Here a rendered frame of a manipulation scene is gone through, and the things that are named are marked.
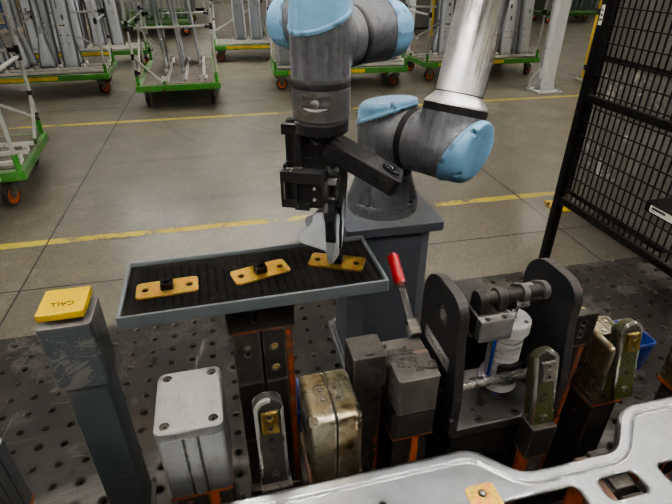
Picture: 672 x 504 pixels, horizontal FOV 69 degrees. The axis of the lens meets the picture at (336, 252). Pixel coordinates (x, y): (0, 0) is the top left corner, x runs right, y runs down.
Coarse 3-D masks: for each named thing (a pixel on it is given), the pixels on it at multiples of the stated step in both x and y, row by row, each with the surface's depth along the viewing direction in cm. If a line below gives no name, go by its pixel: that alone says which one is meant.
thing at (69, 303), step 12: (72, 288) 69; (84, 288) 69; (48, 300) 67; (60, 300) 67; (72, 300) 67; (84, 300) 67; (36, 312) 64; (48, 312) 64; (60, 312) 64; (72, 312) 65; (84, 312) 65
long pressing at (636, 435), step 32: (640, 416) 70; (640, 448) 65; (352, 480) 61; (384, 480) 61; (416, 480) 61; (448, 480) 61; (480, 480) 61; (512, 480) 61; (544, 480) 61; (576, 480) 61; (640, 480) 61
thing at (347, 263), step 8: (312, 256) 76; (320, 256) 76; (344, 256) 76; (352, 256) 76; (312, 264) 74; (320, 264) 74; (328, 264) 74; (336, 264) 74; (344, 264) 74; (352, 264) 74; (360, 264) 74
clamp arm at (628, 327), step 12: (624, 324) 71; (636, 324) 70; (612, 336) 72; (624, 336) 71; (636, 336) 71; (624, 348) 71; (636, 348) 71; (624, 360) 72; (636, 360) 73; (612, 372) 73; (624, 372) 74; (612, 384) 74; (624, 384) 74; (612, 396) 74; (624, 396) 74
